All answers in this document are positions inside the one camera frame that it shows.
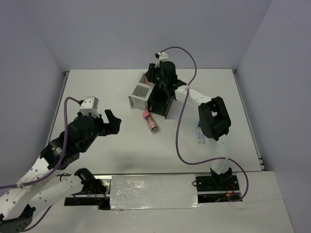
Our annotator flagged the pink-capped marker tube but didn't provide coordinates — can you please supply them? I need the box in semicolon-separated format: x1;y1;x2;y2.
142;110;159;133

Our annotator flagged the clear blue-capped spray bottle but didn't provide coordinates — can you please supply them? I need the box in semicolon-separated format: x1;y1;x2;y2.
197;121;205;144

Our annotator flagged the orange highlighter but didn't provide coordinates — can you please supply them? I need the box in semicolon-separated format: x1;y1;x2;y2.
142;73;152;85

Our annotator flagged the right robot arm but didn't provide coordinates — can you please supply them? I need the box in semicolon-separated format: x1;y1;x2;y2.
145;61;233;190

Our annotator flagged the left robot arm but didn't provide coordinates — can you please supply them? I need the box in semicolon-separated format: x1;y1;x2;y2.
0;110;121;233

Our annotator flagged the black slatted pen holder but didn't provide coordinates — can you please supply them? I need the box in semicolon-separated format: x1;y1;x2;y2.
148;78;175;118

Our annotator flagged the white slatted pen holder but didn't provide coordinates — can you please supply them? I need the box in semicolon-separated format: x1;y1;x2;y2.
128;73;155;110

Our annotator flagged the silver foil sheet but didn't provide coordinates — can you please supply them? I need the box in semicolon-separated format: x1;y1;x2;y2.
110;174;200;210

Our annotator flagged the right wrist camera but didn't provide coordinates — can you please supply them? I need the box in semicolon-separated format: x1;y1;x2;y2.
155;51;169;68

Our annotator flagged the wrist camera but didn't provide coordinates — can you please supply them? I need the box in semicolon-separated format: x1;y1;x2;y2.
155;51;169;68
79;96;100;118

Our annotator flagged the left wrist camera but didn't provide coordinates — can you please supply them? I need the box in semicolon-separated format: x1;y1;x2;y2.
79;96;100;118

